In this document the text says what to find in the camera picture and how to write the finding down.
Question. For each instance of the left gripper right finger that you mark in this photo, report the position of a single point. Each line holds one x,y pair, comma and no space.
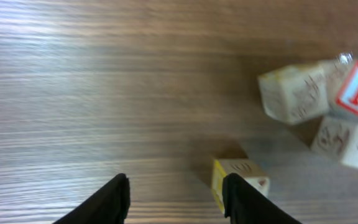
244,204

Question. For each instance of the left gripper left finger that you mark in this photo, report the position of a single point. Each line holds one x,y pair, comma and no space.
109,205

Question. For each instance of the white picture block yellow side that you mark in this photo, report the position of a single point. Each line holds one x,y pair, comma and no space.
245,168

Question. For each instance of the white block blue edge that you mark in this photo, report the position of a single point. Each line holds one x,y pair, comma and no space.
337,139

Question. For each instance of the red letter block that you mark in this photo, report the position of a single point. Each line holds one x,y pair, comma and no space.
341,87

